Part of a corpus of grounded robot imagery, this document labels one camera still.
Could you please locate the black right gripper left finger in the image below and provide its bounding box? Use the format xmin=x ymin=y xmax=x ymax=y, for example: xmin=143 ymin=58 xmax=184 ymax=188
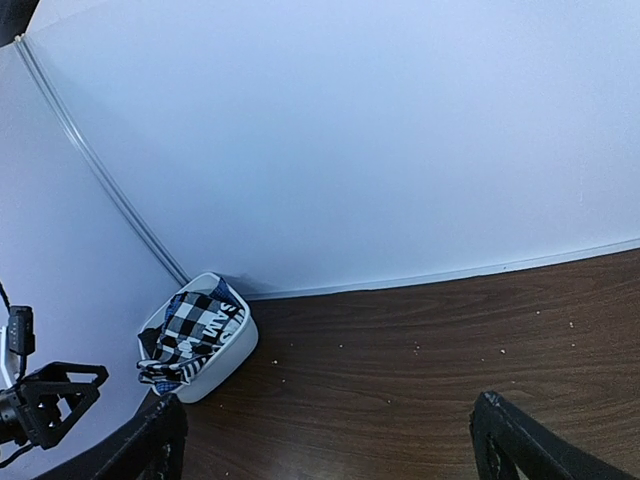
xmin=39 ymin=394 xmax=188 ymax=480

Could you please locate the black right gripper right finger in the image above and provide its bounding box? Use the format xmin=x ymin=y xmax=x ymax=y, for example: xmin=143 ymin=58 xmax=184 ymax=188
xmin=469 ymin=391 xmax=633 ymax=479

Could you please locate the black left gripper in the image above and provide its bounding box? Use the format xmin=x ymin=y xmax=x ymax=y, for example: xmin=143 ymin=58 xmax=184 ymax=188
xmin=1 ymin=362 xmax=109 ymax=449

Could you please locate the white plastic laundry basket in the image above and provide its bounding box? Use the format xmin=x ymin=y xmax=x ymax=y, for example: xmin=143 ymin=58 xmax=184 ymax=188
xmin=137 ymin=272 xmax=259 ymax=404

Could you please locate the black white checked shirt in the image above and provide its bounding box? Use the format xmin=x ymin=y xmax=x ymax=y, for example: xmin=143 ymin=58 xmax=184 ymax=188
xmin=136 ymin=292 xmax=251 ymax=386

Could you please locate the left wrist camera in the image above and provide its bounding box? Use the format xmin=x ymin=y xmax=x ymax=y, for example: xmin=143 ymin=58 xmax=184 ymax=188
xmin=1 ymin=306 xmax=35 ymax=388

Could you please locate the left aluminium corner post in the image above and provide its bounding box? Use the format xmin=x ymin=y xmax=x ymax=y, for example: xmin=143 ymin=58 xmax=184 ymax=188
xmin=14 ymin=34 xmax=190 ymax=286

